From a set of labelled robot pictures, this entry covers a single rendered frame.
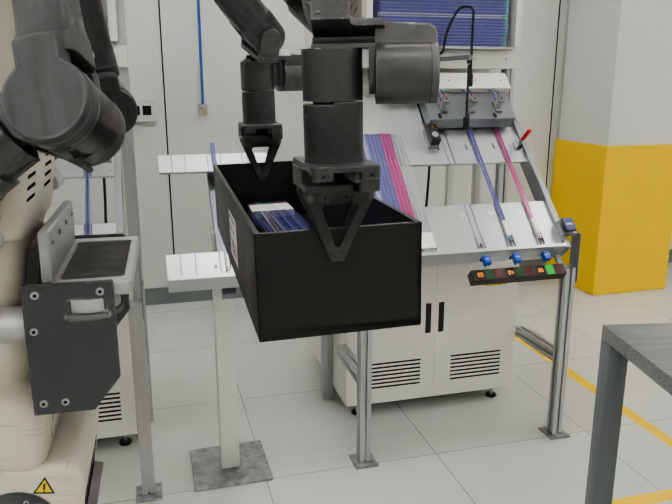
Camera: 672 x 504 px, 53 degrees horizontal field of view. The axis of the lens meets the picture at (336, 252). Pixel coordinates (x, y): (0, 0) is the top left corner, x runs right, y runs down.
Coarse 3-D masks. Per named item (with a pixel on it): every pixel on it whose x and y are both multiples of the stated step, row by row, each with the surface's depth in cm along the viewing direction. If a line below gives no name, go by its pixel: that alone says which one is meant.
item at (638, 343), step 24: (624, 336) 128; (648, 336) 128; (600, 360) 136; (624, 360) 133; (648, 360) 118; (600, 384) 136; (624, 384) 134; (600, 408) 136; (600, 432) 136; (600, 456) 138; (600, 480) 139
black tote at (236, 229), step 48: (240, 192) 121; (288, 192) 123; (240, 240) 79; (288, 240) 66; (336, 240) 67; (384, 240) 69; (240, 288) 85; (288, 288) 67; (336, 288) 69; (384, 288) 70; (288, 336) 69
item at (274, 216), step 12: (252, 204) 118; (264, 204) 118; (276, 204) 117; (288, 204) 117; (252, 216) 111; (264, 216) 108; (276, 216) 107; (288, 216) 107; (300, 216) 107; (264, 228) 99; (276, 228) 98; (288, 228) 98; (300, 228) 98; (312, 228) 98
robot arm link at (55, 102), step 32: (32, 0) 63; (64, 0) 63; (32, 32) 62; (64, 32) 62; (32, 64) 60; (64, 64) 60; (32, 96) 60; (64, 96) 59; (96, 96) 62; (32, 128) 59; (64, 128) 59; (96, 160) 68
